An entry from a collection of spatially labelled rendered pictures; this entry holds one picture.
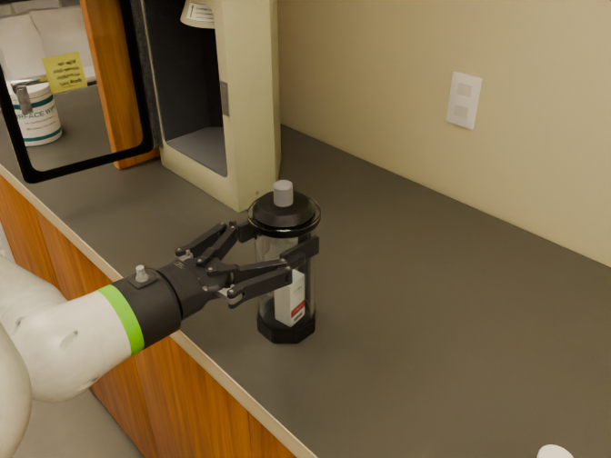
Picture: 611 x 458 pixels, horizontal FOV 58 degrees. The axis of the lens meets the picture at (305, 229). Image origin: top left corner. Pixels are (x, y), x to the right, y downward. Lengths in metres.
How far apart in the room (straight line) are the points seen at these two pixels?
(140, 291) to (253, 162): 0.58
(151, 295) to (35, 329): 0.13
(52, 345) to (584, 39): 0.97
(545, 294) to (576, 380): 0.20
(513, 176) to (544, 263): 0.21
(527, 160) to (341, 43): 0.55
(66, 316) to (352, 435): 0.40
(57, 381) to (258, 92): 0.71
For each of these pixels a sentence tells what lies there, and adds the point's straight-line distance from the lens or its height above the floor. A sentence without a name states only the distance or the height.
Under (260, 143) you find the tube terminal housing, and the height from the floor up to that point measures 1.09.
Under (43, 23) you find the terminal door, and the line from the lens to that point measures 1.29.
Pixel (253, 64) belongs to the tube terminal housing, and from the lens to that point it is 1.14.
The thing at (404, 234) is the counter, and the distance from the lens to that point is 1.18.
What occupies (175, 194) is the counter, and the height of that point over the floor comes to 0.94.
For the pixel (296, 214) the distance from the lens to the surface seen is 0.78.
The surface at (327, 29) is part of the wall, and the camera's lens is 1.50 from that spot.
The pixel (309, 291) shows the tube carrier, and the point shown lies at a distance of 0.87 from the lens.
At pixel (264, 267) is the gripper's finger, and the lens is 0.76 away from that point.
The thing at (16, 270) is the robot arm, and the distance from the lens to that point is 0.79.
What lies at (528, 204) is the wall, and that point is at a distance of 1.28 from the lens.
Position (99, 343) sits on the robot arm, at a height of 1.14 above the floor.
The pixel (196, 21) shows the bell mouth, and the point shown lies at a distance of 1.19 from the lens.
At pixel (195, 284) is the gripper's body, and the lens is 0.73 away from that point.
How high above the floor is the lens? 1.60
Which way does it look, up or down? 34 degrees down
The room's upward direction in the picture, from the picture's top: straight up
